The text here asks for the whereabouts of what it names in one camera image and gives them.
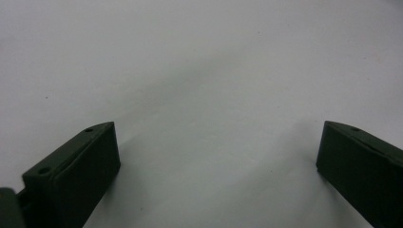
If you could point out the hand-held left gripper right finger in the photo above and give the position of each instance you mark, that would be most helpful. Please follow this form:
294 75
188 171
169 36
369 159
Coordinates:
364 171

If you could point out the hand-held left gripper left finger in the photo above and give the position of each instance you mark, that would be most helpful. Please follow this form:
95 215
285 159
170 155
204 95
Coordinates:
76 177

